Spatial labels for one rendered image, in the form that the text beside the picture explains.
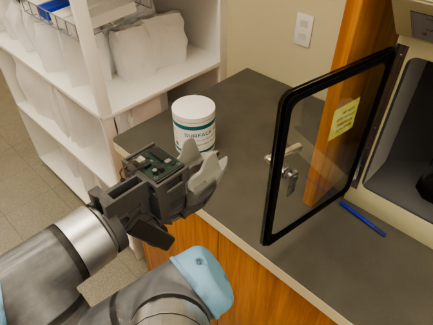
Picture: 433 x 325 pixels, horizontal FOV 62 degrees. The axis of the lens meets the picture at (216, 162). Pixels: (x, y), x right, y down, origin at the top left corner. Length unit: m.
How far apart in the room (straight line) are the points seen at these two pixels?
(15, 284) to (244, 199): 0.70
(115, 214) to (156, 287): 0.11
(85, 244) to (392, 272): 0.72
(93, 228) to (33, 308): 0.09
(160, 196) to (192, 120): 0.62
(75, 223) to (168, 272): 0.12
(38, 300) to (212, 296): 0.17
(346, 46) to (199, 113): 0.48
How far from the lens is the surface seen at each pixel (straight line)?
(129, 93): 1.52
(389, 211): 1.02
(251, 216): 0.97
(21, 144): 3.03
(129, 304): 0.39
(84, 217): 0.44
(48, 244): 0.43
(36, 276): 0.42
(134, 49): 1.54
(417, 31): 0.75
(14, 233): 2.41
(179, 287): 0.36
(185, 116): 1.05
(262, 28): 1.56
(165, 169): 0.45
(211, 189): 0.52
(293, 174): 0.70
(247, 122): 1.28
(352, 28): 0.75
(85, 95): 1.55
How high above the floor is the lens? 1.68
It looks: 42 degrees down
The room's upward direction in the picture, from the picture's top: straight up
